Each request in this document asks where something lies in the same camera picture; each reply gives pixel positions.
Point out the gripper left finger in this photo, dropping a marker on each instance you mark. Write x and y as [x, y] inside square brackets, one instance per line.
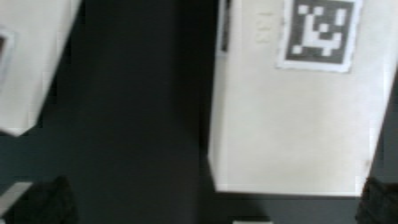
[37, 203]

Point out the small white flat panel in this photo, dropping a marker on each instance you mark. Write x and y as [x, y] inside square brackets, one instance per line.
[36, 24]

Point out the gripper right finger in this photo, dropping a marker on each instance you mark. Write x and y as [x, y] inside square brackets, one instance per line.
[377, 211]

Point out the white closed box part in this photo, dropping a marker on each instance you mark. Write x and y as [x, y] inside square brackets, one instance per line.
[306, 64]

